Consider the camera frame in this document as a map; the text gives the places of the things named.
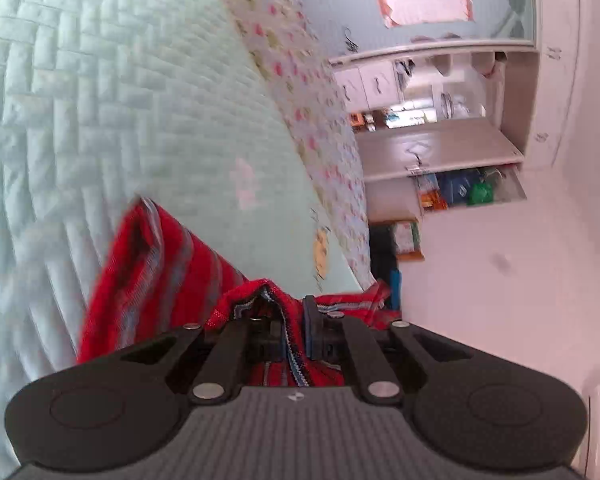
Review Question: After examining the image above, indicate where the white door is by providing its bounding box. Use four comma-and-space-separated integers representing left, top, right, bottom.
359, 119, 527, 184

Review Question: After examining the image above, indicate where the hanging shopping bag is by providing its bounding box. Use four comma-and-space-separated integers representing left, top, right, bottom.
414, 167, 512, 212

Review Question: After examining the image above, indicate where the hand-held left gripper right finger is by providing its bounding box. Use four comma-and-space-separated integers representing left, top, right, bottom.
302, 295, 478, 406

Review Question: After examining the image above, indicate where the bee print quilt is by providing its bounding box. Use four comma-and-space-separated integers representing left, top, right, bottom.
0, 0, 368, 480

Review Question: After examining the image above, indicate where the red plaid shirt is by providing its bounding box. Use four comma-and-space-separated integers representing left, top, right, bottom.
76, 196, 403, 390

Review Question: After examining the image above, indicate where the green cardboard box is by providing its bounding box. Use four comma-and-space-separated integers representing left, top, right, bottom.
392, 219, 426, 262

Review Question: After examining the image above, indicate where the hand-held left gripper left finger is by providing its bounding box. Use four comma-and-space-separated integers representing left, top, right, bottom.
119, 305, 288, 406

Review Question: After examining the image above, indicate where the frog print blanket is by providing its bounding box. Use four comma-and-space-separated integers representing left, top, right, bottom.
205, 0, 381, 291

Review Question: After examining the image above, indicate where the wardrobe with sliding doors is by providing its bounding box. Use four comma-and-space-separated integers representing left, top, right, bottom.
297, 0, 581, 171

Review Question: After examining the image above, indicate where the white drawer cabinet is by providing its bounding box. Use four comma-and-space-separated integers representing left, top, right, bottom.
336, 62, 406, 112

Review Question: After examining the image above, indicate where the black chair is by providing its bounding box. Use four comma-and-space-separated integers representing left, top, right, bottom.
368, 224, 405, 312

